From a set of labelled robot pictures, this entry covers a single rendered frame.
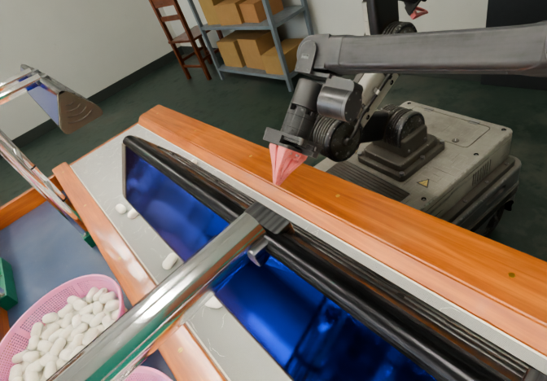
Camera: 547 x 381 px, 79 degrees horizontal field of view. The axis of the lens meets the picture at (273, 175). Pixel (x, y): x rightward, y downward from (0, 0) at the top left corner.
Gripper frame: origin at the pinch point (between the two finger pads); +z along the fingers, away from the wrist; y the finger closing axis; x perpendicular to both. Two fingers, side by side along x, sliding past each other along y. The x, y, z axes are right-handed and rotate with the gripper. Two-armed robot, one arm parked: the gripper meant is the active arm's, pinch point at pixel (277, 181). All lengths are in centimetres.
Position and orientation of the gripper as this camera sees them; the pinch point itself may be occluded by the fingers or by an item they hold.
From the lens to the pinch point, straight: 64.7
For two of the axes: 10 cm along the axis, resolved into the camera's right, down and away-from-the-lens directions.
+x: 6.8, 1.8, 7.1
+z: -3.4, 9.4, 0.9
